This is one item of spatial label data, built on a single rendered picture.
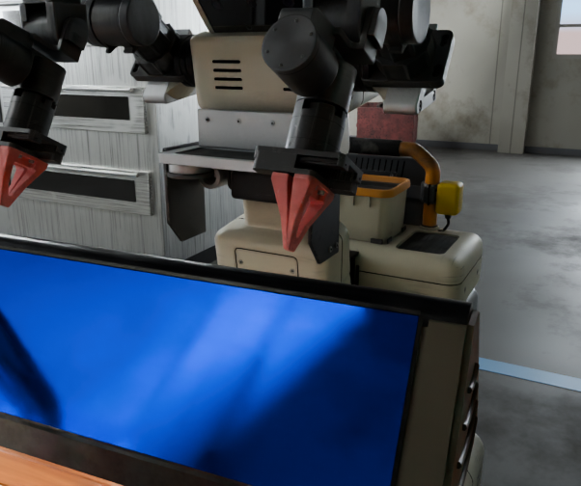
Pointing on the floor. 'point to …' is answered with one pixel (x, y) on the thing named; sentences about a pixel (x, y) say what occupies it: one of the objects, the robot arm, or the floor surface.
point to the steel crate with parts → (385, 123)
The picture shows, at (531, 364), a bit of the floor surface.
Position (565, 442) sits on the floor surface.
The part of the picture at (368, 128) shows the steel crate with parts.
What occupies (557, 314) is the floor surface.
